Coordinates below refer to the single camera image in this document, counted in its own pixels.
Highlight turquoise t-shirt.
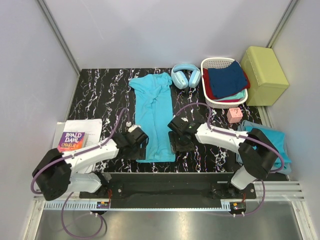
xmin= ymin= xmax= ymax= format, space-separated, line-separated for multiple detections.
xmin=129 ymin=72 xmax=176 ymax=163

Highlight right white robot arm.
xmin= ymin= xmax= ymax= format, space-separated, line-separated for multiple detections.
xmin=167 ymin=116 xmax=280 ymax=199

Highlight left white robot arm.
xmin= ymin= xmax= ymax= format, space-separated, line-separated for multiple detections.
xmin=30 ymin=125 xmax=149 ymax=201

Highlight pile of teal t-shirts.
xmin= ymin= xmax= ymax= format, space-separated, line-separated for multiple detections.
xmin=237 ymin=120 xmax=292 ymax=175

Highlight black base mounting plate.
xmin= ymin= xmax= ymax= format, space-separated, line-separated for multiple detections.
xmin=79 ymin=173 xmax=257 ymax=210

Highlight white paper sheets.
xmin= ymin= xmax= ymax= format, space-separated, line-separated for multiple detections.
xmin=52 ymin=119 xmax=102 ymax=148

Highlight light blue headphones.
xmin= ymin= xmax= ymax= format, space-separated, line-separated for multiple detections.
xmin=171 ymin=63 xmax=202 ymax=90

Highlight pink cube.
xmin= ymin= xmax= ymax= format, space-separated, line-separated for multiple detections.
xmin=227 ymin=107 xmax=243 ymax=124

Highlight teal folded t-shirt in basket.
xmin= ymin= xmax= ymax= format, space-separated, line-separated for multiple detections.
xmin=218 ymin=89 xmax=246 ymax=102

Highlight navy blue folded t-shirt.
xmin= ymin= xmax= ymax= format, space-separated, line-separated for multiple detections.
xmin=207 ymin=61 xmax=250 ymax=99

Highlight white plastic laundry basket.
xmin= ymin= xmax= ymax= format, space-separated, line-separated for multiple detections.
xmin=200 ymin=57 xmax=248 ymax=109

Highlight yellow-green storage box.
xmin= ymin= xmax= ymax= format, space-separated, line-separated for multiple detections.
xmin=240 ymin=46 xmax=289 ymax=106

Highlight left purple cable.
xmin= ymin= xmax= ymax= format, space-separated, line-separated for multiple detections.
xmin=30 ymin=107 xmax=132 ymax=238

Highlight purple cable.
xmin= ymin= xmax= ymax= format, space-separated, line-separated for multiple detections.
xmin=30 ymin=107 xmax=132 ymax=238
xmin=173 ymin=102 xmax=285 ymax=217

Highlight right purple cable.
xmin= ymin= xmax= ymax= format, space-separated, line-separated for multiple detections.
xmin=173 ymin=102 xmax=285 ymax=217

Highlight aluminium rail frame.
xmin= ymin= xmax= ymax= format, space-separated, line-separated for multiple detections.
xmin=24 ymin=181 xmax=320 ymax=240

